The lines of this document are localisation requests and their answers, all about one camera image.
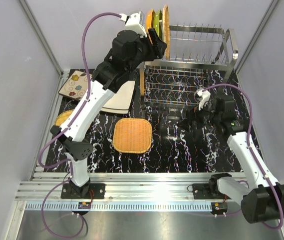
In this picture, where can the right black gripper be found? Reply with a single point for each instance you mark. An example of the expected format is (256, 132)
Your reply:
(195, 114)

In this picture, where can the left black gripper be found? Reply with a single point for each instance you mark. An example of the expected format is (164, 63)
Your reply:
(153, 53)

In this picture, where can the green dotted plate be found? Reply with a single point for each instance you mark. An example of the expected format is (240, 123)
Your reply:
(157, 23)

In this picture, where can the large woven wicker plate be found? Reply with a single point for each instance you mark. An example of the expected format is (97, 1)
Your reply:
(132, 135)

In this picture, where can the white black-rimmed square plate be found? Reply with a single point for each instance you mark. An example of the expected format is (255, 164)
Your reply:
(123, 98)

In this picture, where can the floral square ceramic plate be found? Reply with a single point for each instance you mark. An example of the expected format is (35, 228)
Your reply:
(75, 86)

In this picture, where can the green wicker plate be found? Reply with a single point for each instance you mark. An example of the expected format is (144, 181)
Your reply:
(61, 118)

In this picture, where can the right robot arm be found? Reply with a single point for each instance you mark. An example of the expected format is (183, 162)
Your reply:
(263, 199)

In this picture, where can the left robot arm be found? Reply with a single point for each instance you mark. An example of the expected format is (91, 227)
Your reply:
(129, 50)

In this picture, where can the steel two-tier dish rack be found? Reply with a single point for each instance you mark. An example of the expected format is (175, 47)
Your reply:
(194, 54)

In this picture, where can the black marble pattern mat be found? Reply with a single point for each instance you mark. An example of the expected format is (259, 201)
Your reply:
(173, 149)

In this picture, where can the orange octagonal plate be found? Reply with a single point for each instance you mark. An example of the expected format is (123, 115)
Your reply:
(149, 22)

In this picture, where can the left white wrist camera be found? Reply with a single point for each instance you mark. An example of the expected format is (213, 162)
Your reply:
(134, 22)

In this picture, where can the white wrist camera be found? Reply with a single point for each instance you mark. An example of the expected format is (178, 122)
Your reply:
(204, 96)
(134, 22)

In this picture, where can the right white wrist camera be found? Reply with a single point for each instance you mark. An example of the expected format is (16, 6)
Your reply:
(204, 96)

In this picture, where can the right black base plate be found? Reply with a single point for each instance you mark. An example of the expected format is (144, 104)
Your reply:
(201, 191)

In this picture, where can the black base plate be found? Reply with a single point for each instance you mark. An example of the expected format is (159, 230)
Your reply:
(201, 191)
(91, 191)

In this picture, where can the left aluminium frame post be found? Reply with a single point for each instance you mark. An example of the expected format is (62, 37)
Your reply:
(39, 34)

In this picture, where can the aluminium frame post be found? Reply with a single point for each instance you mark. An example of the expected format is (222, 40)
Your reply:
(39, 34)
(258, 32)

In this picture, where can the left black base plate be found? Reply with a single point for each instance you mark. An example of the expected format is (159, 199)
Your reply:
(91, 191)

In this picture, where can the right aluminium frame post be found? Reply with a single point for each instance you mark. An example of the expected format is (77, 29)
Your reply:
(258, 32)

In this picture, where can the aluminium mounting rail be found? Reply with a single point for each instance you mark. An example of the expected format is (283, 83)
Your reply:
(124, 192)

